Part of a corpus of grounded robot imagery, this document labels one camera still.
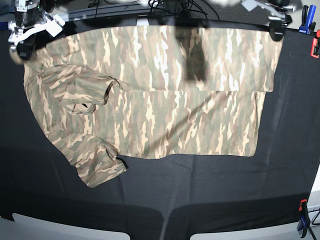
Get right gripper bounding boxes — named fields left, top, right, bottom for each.
left=8, top=13, right=66, bottom=60

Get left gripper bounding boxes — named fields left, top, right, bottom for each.
left=241, top=0, right=293, bottom=42

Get camouflage t-shirt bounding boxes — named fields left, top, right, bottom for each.
left=9, top=25, right=283, bottom=188

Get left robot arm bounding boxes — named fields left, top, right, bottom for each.
left=241, top=0, right=297, bottom=42

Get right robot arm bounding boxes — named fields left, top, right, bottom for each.
left=8, top=0, right=66, bottom=64

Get blue clamp top right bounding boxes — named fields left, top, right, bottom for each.
left=298, top=4, right=317, bottom=35

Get orange clamp far right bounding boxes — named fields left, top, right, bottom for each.
left=310, top=30, right=320, bottom=59

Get white tape patch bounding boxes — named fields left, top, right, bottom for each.
left=136, top=18, right=150, bottom=26

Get black table cloth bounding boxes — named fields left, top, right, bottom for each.
left=0, top=31, right=320, bottom=240

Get orange blue clamp near right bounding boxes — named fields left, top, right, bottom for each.
left=297, top=199, right=311, bottom=239

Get black cable bundle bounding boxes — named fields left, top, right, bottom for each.
left=147, top=0, right=221, bottom=21

